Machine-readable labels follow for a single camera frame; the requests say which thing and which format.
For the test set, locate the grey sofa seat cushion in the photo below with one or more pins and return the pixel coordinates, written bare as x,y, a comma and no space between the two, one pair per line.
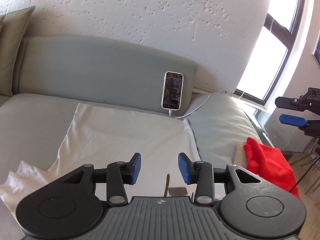
33,128

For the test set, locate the grey sofa backrest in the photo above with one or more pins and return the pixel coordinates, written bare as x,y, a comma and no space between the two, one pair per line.
99,70

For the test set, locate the white smartphone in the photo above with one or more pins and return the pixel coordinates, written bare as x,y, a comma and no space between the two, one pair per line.
172,91

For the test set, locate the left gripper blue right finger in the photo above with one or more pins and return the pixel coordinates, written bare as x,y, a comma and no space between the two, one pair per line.
201,174

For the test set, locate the khaki folded garment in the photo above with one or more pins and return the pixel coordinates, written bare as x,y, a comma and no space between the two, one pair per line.
240,155

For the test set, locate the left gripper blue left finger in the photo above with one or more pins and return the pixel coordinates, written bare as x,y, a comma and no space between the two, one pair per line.
121,173

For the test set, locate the red folded garment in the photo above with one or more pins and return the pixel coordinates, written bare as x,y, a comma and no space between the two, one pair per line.
269,163

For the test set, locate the light grey side cushion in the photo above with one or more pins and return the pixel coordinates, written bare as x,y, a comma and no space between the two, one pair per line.
218,126

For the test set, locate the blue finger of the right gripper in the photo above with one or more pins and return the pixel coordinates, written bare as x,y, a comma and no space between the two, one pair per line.
292,120

